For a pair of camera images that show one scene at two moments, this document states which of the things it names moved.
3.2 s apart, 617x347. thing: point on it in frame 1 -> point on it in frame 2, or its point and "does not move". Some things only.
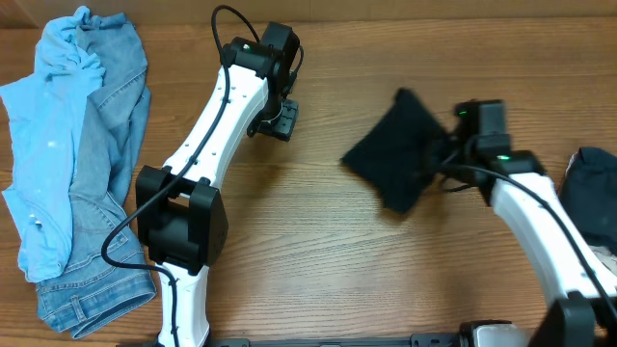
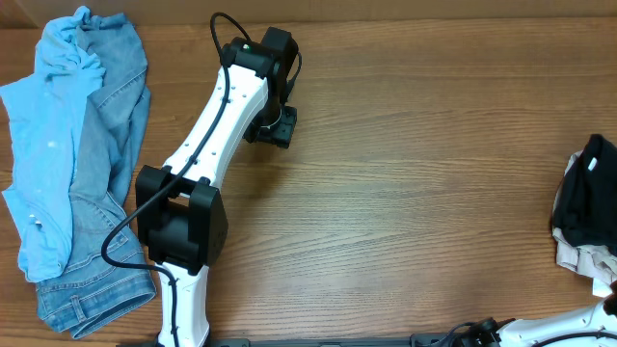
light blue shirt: [45, 111] does not move
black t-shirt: [400, 156] -> [585, 204]
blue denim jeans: [109, 278] does not move
